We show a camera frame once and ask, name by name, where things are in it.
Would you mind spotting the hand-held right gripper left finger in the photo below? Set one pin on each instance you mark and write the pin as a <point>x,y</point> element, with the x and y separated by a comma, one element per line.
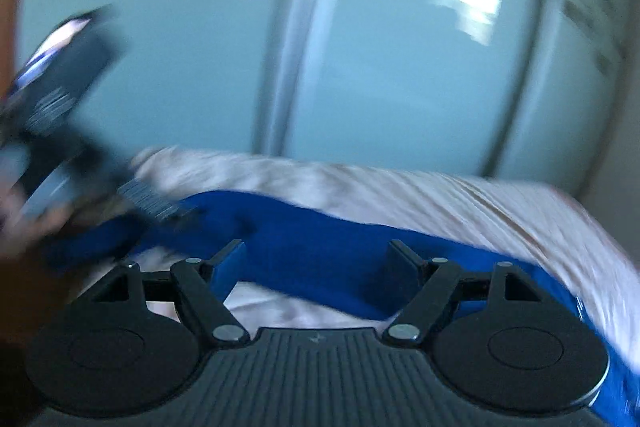
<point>227,274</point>

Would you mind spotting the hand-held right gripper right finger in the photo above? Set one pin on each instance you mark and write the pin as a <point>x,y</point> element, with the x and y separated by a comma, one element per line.
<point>402,269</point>

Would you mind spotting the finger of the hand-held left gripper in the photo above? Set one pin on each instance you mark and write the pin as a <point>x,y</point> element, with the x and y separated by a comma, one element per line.
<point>150,199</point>

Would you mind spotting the blue fleece garment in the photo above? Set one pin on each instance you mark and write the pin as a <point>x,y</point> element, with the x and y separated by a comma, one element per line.
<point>310,247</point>

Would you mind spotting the person's left hand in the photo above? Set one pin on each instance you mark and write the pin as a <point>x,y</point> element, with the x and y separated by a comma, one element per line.
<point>30,229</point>

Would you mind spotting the pink bed sheet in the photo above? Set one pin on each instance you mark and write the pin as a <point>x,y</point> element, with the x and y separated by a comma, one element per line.
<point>400,197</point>

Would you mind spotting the frosted glass sliding wardrobe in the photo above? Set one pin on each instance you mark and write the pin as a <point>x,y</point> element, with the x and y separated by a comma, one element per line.
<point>175,57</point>

